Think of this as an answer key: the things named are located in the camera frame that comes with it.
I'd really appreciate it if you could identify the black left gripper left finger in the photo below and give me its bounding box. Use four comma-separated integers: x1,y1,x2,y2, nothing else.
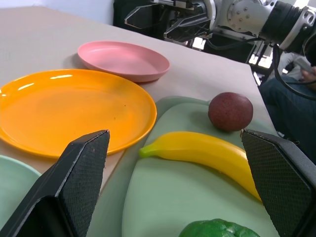
0,129,110,237

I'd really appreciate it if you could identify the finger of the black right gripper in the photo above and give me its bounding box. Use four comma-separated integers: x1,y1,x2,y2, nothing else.
124,4,168,30
163,12,213,42

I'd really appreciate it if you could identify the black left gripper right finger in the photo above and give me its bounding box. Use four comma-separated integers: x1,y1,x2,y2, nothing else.
240,128,316,237

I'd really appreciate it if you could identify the pink plastic plate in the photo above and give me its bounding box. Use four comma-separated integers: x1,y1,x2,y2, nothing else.
77,40,170,83

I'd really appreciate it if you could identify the light green plastic plate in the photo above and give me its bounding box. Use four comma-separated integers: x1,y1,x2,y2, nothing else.
0,155,42,228

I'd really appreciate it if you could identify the orange plastic plate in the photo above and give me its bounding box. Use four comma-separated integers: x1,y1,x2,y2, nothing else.
0,69,158,159

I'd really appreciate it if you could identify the green pepper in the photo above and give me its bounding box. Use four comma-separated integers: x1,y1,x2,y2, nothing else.
178,218,261,237

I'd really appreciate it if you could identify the dark red round fruit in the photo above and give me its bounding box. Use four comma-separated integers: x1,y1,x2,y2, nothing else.
208,92,254,132

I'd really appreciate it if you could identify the bystander hand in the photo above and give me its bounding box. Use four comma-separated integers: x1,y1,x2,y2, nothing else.
300,68,316,87

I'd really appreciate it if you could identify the person in blue jeans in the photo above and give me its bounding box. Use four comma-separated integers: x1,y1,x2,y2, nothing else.
259,53,316,163

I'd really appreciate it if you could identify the yellow toy banana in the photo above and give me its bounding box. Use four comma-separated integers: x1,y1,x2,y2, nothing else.
139,131,262,202

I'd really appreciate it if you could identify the light green plastic tray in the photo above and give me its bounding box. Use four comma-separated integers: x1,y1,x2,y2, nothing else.
87,95,281,237

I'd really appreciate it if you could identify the grey phone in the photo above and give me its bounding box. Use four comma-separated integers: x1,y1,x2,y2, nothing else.
295,57,315,74

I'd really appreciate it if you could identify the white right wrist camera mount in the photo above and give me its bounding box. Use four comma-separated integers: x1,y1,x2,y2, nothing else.
209,0,271,38

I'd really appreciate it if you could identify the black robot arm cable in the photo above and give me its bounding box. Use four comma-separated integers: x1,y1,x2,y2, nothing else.
271,43,316,101

